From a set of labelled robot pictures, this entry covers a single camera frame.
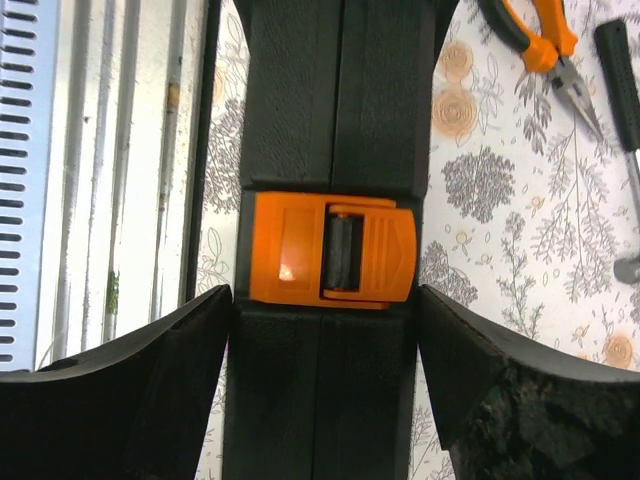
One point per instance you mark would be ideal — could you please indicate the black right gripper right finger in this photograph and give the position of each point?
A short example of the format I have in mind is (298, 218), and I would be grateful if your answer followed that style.
(508, 407)

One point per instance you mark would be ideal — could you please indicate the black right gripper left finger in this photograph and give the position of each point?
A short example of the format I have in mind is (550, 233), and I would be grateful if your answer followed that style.
(136, 407)

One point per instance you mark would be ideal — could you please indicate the black plastic tool case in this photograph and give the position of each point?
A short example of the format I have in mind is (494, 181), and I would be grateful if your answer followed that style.
(333, 174)

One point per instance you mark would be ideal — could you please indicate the steel claw hammer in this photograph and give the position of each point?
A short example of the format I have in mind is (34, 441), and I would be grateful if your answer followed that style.
(612, 46)

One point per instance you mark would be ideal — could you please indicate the orange handled needle-nose pliers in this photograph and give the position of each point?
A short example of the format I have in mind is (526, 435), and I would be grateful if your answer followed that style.
(548, 53)

